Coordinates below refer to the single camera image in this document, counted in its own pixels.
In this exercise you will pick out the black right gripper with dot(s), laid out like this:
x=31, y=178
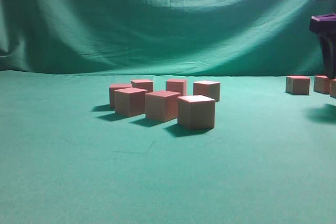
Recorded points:
x=325, y=24

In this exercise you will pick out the red cube placed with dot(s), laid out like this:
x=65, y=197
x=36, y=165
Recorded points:
x=209, y=89
x=177, y=85
x=143, y=84

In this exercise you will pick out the red wooden cube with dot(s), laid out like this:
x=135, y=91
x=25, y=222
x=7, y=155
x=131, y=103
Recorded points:
x=196, y=112
x=297, y=85
x=321, y=84

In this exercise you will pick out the red cube carried aloft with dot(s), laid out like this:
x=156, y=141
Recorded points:
x=161, y=105

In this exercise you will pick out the red wooden cube back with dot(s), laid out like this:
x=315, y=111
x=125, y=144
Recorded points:
x=321, y=84

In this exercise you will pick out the red wooden cube edge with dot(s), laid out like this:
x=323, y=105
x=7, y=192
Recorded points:
x=332, y=90

